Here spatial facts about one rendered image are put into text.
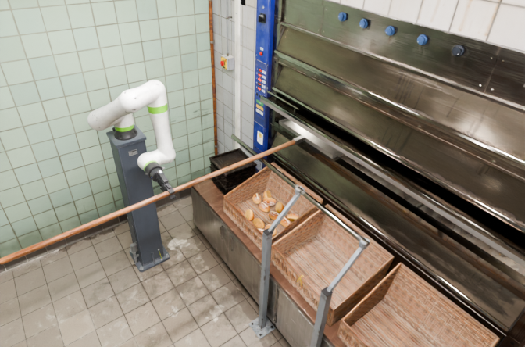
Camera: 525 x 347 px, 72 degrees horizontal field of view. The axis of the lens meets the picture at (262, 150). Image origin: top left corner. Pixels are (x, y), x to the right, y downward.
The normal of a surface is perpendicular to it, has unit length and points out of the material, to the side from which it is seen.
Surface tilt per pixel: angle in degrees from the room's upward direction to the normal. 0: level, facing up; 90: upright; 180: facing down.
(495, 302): 70
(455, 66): 90
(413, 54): 90
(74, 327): 0
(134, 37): 90
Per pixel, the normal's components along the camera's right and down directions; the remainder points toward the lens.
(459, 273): -0.74, 0.00
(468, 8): -0.80, 0.30
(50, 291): 0.04, -0.84
